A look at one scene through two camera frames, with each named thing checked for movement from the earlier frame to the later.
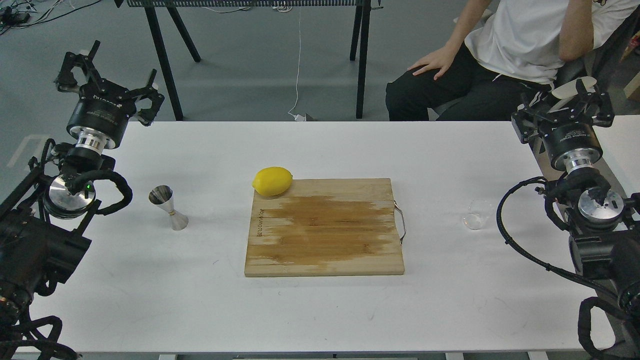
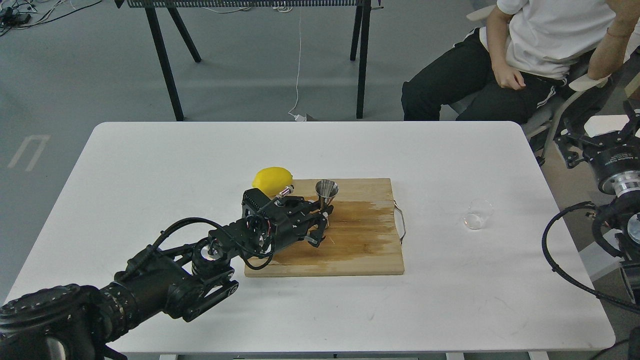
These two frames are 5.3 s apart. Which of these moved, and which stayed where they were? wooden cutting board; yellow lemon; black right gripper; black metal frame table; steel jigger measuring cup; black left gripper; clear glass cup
Moved: black left gripper; steel jigger measuring cup; black right gripper
Stayed: yellow lemon; black metal frame table; wooden cutting board; clear glass cup
